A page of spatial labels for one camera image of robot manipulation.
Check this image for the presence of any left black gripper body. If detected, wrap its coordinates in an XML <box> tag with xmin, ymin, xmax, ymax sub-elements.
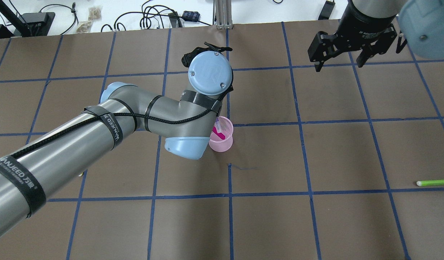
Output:
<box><xmin>182</xmin><ymin>42</ymin><xmax>232</xmax><ymax>68</ymax></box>

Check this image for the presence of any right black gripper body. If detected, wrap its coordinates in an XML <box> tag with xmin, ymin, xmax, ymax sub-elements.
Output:
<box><xmin>308</xmin><ymin>13</ymin><xmax>397</xmax><ymax>62</ymax></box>

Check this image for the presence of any pink marker pen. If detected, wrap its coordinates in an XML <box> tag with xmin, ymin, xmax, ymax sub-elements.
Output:
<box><xmin>212</xmin><ymin>127</ymin><xmax>226</xmax><ymax>140</ymax></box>

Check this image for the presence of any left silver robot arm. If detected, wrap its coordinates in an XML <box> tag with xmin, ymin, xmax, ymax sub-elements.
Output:
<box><xmin>0</xmin><ymin>42</ymin><xmax>233</xmax><ymax>237</ymax></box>

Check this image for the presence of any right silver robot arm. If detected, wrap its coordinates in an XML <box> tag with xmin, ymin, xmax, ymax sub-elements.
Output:
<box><xmin>308</xmin><ymin>0</ymin><xmax>444</xmax><ymax>72</ymax></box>

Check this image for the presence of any pink mesh cup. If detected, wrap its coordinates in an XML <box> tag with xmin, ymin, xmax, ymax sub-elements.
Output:
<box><xmin>209</xmin><ymin>116</ymin><xmax>234</xmax><ymax>152</ymax></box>

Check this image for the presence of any green marker pen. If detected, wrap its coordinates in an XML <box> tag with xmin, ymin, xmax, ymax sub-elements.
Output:
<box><xmin>415</xmin><ymin>179</ymin><xmax>444</xmax><ymax>187</ymax></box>

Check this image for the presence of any black power adapter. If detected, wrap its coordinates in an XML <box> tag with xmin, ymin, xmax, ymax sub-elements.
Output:
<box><xmin>18</xmin><ymin>12</ymin><xmax>56</xmax><ymax>36</ymax></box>

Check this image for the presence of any aluminium frame post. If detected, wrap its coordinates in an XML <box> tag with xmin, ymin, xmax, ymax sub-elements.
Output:
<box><xmin>213</xmin><ymin>0</ymin><xmax>233</xmax><ymax>30</ymax></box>

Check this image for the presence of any black camera stand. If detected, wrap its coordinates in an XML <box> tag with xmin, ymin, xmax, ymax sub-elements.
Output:
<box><xmin>0</xmin><ymin>0</ymin><xmax>33</xmax><ymax>37</ymax></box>

